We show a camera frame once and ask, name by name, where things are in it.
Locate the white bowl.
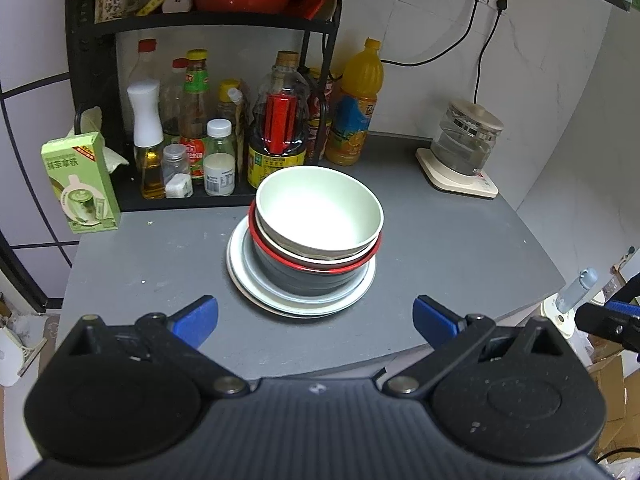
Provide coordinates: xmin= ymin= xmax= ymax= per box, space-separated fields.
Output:
xmin=252 ymin=205 xmax=383 ymax=266

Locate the glass kettle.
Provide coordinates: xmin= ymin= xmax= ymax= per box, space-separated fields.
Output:
xmin=431 ymin=99 xmax=504 ymax=176

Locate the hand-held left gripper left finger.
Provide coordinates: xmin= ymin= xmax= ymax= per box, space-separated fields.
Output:
xmin=60 ymin=295 xmax=251 ymax=398

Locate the white crumpled paper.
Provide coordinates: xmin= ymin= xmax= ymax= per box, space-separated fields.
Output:
xmin=75 ymin=106 xmax=130 ymax=173

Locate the black power cable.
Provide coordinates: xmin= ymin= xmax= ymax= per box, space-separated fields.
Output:
xmin=472 ymin=11 xmax=503 ymax=107
xmin=382 ymin=0 xmax=482 ymax=67

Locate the orange juice bottle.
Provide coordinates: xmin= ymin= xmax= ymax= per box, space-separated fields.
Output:
xmin=325 ymin=38 xmax=385 ymax=167

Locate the small yellow cap bottle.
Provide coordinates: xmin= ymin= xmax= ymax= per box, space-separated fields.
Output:
xmin=216 ymin=79 xmax=247 ymax=133

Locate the cream kettle base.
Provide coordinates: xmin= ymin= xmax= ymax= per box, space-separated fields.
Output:
xmin=416 ymin=147 xmax=500 ymax=200

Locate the clear bottle red cap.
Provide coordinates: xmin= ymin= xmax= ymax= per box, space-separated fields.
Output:
xmin=128 ymin=38 xmax=165 ymax=86

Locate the cardboard box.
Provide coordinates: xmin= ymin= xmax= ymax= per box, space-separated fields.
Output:
xmin=585 ymin=352 xmax=630 ymax=461

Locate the black bowl red rim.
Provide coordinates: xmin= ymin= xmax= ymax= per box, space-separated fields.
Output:
xmin=248 ymin=200 xmax=385 ymax=297

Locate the sauce bottle yellow cap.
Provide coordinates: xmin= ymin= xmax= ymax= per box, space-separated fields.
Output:
xmin=179 ymin=49 xmax=212 ymax=181

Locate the pale green bowl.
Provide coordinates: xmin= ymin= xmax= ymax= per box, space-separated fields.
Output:
xmin=255 ymin=166 xmax=385 ymax=256

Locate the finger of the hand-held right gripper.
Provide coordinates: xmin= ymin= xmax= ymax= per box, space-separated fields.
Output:
xmin=575 ymin=300 xmax=640 ymax=353

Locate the soy sauce bottle red handle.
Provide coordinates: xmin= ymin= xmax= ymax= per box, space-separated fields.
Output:
xmin=248 ymin=50 xmax=310 ymax=190

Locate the white cap powder bottle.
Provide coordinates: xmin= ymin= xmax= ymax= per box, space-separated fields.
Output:
xmin=203 ymin=119 xmax=237 ymax=197

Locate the black metal shelf rack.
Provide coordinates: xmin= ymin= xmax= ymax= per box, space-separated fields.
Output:
xmin=65 ymin=0 xmax=343 ymax=212

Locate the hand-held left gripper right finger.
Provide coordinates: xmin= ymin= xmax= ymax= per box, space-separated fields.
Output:
xmin=382 ymin=295 xmax=576 ymax=398

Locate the plastic bottle grey-blue cap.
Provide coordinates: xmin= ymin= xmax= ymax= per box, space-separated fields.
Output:
xmin=555 ymin=267 xmax=598 ymax=314

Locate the green tea box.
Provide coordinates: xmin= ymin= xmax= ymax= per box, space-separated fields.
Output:
xmin=41 ymin=131 xmax=122 ymax=234

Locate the oil dispenser white top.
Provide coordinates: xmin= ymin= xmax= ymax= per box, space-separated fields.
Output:
xmin=126 ymin=80 xmax=167 ymax=200

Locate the small glass jar grey cap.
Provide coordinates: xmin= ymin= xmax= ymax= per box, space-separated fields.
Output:
xmin=162 ymin=143 xmax=194 ymax=199

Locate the white appliance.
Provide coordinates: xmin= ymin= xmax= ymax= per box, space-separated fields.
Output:
xmin=0 ymin=327 xmax=27 ymax=387

